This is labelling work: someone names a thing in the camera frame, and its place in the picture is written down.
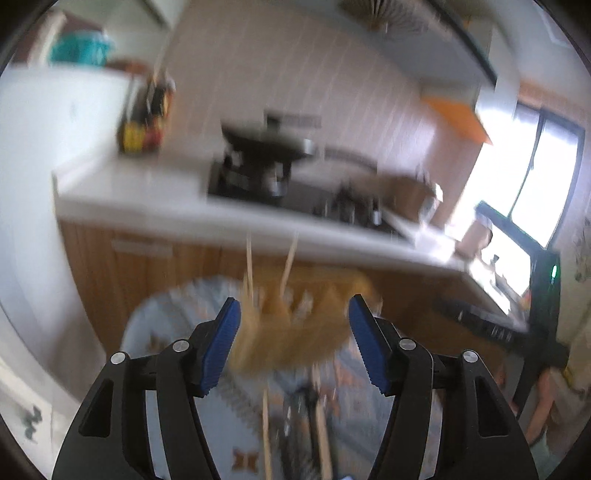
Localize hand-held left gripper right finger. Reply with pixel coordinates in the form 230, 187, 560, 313
348, 294, 541, 480

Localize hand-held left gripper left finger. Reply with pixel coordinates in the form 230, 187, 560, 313
51, 298, 242, 480

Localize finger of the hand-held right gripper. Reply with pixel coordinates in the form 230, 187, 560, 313
433, 299, 531, 346

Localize woven wicker basket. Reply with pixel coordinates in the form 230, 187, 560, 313
230, 267, 382, 372

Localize wooden chopstick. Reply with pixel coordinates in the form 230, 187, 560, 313
261, 388, 274, 480
279, 230, 300, 301
313, 364, 334, 480
245, 231, 257, 308

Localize person's right forearm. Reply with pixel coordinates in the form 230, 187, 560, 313
526, 364, 571, 446

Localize black utensil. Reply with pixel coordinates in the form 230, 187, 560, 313
279, 388, 315, 480

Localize wooden kitchen cabinet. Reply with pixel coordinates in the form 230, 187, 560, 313
58, 217, 506, 374

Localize black framed window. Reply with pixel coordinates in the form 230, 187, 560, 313
462, 102, 588, 252

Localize black gas stove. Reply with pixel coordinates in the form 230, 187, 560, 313
207, 159, 409, 237

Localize orange board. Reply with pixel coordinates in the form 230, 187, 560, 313
422, 95, 493, 147

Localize black wok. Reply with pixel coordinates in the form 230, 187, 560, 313
221, 110, 320, 163

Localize white refrigerator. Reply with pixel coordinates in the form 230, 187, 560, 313
0, 65, 136, 416

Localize dark sauce bottles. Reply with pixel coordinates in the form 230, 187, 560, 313
117, 68, 177, 156

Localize range hood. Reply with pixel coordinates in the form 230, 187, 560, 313
339, 0, 500, 86

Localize teal container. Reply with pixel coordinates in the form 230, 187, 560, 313
48, 31, 116, 70

